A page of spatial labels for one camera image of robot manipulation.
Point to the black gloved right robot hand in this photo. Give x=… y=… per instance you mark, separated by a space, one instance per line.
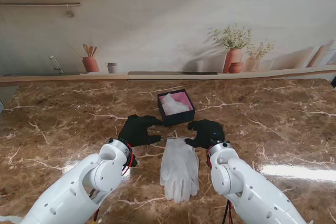
x=210 y=133

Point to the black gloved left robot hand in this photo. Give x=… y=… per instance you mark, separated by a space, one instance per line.
x=136 y=132

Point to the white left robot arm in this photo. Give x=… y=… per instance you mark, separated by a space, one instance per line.
x=78 y=190

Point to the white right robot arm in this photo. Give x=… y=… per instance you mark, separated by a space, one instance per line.
x=244 y=190

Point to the black box with pink inside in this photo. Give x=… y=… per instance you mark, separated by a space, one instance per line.
x=178 y=119

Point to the printed kitchen scene backdrop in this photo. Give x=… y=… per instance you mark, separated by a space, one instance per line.
x=168 y=24

